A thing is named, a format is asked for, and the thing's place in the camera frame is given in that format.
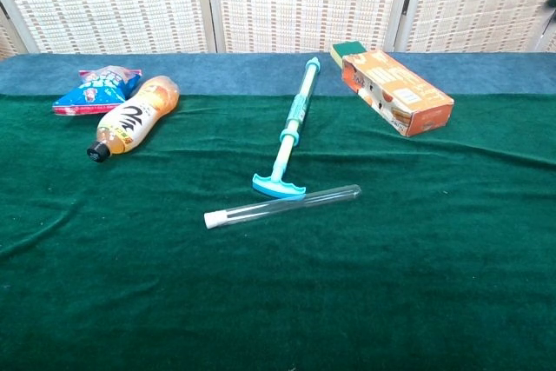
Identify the transparent glass test tube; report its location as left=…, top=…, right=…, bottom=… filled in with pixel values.
left=211, top=183, right=363, bottom=227

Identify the teal and white hand pump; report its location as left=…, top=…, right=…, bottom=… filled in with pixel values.
left=252, top=56, right=321, bottom=202

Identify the woven bamboo screen panel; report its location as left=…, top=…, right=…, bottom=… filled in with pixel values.
left=534, top=8, right=556, bottom=53
left=393, top=0, right=556, bottom=54
left=0, top=0, right=28, bottom=62
left=203, top=0, right=414, bottom=55
left=0, top=0, right=217, bottom=56

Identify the orange cardboard box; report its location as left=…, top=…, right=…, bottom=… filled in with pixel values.
left=341, top=49, right=455, bottom=138

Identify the green and yellow sponge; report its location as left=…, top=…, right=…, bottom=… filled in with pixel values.
left=329, top=40, right=370, bottom=68

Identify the blue table cloth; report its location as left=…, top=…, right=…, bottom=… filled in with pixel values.
left=0, top=51, right=556, bottom=99

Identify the orange drink bottle black cap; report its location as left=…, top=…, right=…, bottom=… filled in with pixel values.
left=85, top=75, right=181, bottom=164

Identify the blue and red snack bag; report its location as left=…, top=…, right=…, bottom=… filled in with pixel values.
left=51, top=64, right=143, bottom=117

